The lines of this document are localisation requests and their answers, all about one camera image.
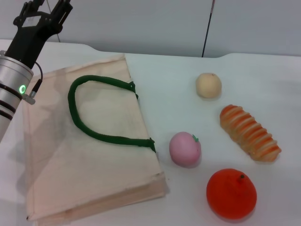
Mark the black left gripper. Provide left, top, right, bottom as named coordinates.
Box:
left=4, top=0, right=74, bottom=70

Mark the cream handbag with green handles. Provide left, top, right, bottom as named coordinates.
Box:
left=22, top=53, right=170, bottom=222

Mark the orange striped long bread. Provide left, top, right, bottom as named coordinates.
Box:
left=219, top=104, right=282, bottom=162

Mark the thin black rod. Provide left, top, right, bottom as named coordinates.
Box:
left=201, top=0, right=216, bottom=58

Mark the beige round toy bun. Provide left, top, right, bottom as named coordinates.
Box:
left=195, top=73, right=222, bottom=99

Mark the pink toy peach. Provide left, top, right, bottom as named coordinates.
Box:
left=169, top=131, right=202, bottom=168

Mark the orange toy tangerine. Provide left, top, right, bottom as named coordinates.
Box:
left=206, top=168, right=258, bottom=220

